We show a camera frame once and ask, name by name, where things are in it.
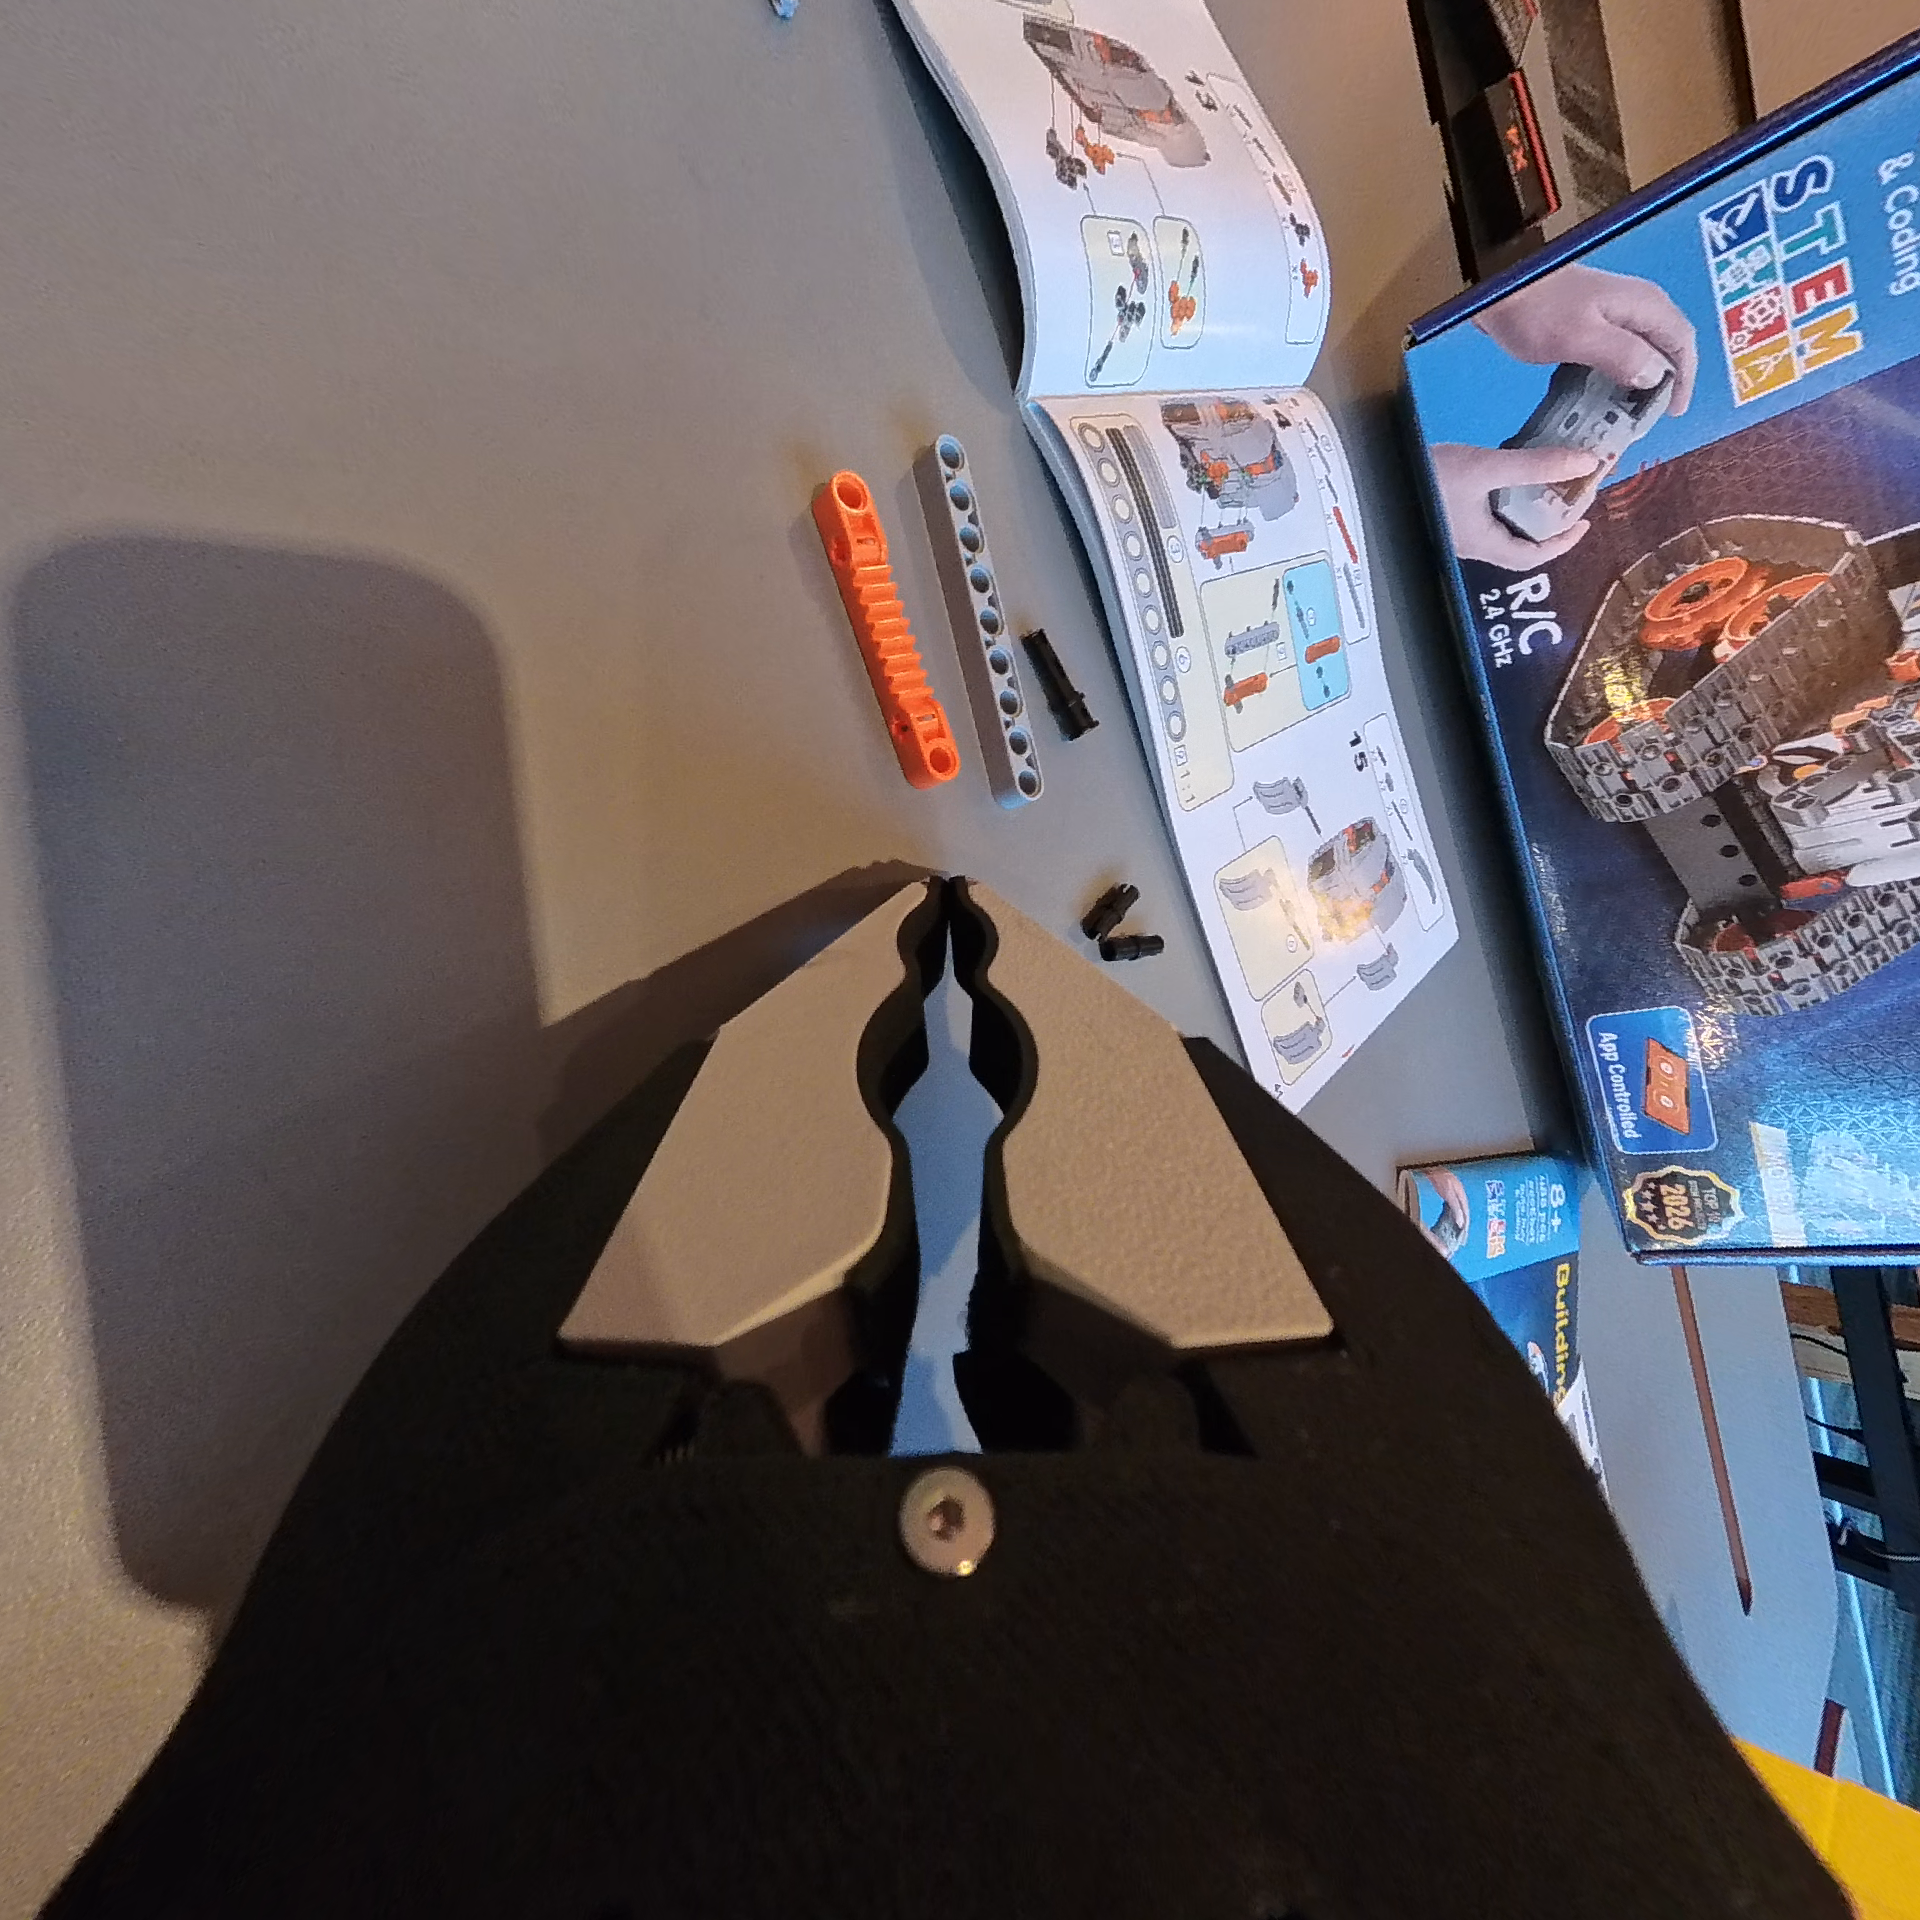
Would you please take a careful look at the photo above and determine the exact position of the long black pin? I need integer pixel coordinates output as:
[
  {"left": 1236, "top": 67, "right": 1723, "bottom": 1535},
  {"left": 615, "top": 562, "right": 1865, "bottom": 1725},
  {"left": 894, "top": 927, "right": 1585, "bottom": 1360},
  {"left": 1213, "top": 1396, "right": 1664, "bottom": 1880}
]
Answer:
[{"left": 1020, "top": 625, "right": 1098, "bottom": 739}]

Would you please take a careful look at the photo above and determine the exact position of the blue toy robot box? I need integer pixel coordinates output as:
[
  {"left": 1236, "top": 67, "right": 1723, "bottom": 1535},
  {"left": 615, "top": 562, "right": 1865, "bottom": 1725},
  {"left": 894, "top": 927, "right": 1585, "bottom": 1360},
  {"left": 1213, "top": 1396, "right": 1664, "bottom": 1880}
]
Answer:
[{"left": 1399, "top": 29, "right": 1920, "bottom": 1267}]

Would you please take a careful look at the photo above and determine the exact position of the grey holed beam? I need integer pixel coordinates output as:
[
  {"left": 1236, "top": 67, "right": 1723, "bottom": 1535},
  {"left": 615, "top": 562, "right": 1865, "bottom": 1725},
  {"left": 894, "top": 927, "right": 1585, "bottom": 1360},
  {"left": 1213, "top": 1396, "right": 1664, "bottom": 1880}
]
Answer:
[{"left": 913, "top": 436, "right": 1045, "bottom": 810}]

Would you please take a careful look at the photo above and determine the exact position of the open instruction booklet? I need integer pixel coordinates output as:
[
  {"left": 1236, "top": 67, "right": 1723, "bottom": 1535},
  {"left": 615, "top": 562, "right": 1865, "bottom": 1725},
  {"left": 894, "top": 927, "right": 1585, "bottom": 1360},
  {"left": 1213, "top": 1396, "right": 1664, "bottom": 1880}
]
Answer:
[{"left": 885, "top": 0, "right": 1459, "bottom": 1115}]

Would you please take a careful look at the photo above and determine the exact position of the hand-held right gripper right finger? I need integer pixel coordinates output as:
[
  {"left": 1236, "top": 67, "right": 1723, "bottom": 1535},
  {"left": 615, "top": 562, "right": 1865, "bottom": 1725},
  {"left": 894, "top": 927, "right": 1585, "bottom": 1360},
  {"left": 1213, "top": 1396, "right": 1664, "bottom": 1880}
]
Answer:
[{"left": 946, "top": 872, "right": 1337, "bottom": 1454}]

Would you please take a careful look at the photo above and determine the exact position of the black metal desk frame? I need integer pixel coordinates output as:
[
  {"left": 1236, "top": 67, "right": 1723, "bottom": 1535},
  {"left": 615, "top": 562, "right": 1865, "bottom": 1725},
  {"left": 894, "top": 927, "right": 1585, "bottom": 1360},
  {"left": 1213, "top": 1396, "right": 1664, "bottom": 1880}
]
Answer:
[{"left": 1824, "top": 1267, "right": 1920, "bottom": 1519}]

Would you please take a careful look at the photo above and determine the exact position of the yellow plastic bin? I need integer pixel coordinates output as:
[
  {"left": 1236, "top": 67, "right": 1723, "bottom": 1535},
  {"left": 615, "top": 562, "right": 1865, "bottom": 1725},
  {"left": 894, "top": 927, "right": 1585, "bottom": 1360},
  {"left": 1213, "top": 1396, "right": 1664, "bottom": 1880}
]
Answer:
[{"left": 1726, "top": 1733, "right": 1920, "bottom": 1920}]

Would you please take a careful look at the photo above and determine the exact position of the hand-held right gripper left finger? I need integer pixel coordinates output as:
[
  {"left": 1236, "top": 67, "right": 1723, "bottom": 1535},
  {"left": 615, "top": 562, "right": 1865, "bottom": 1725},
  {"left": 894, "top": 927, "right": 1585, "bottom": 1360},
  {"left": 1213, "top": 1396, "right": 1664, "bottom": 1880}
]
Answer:
[{"left": 553, "top": 872, "right": 950, "bottom": 1454}]

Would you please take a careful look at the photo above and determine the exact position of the blue cover booklet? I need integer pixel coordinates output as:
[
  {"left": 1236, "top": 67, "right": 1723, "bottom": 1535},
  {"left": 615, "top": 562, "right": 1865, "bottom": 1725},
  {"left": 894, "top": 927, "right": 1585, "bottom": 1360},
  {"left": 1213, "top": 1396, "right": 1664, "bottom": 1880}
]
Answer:
[{"left": 1393, "top": 1151, "right": 1616, "bottom": 1502}]

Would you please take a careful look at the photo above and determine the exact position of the orange toothed beam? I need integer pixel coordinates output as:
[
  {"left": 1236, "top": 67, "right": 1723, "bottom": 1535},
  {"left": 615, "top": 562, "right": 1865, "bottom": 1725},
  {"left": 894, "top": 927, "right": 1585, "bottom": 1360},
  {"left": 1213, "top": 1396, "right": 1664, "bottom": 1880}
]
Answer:
[{"left": 812, "top": 469, "right": 962, "bottom": 787}]

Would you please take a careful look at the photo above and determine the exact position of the black desk cable tray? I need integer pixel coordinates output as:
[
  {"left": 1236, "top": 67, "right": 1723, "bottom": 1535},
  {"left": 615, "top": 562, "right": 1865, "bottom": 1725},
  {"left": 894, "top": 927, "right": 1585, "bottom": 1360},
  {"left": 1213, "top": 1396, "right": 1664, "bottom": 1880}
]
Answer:
[{"left": 1400, "top": 0, "right": 1639, "bottom": 287}]

